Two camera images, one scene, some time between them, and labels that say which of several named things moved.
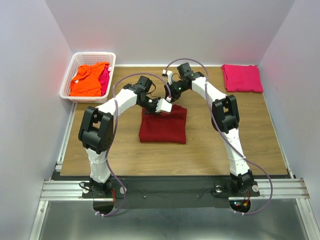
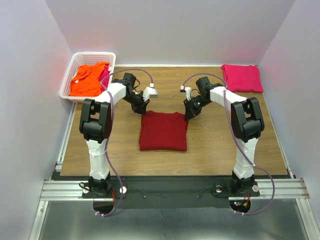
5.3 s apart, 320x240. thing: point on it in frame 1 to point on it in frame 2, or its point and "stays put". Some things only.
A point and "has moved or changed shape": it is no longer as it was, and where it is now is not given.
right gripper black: x=173 y=96 to x=190 y=111
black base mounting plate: x=165 y=191 stays put
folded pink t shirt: x=243 y=78 stays put
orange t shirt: x=88 y=84 stays put
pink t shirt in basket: x=104 y=79 stays put
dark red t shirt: x=166 y=127 has moved or changed shape
